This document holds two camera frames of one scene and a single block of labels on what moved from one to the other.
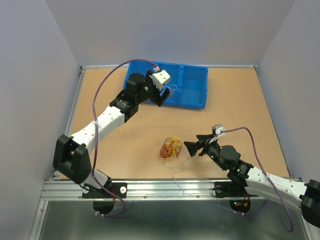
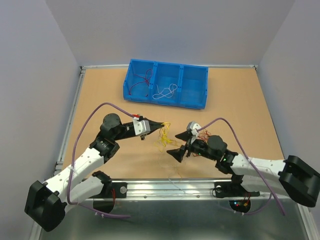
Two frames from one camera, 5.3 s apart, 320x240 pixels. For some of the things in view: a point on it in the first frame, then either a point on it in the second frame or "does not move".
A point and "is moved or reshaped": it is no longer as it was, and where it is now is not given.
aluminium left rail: (57, 176) does not move
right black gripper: (192, 147) to (178, 153)
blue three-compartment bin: (188, 84) does not move
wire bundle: (170, 147) is moved or reshaped
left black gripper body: (151, 92) to (126, 131)
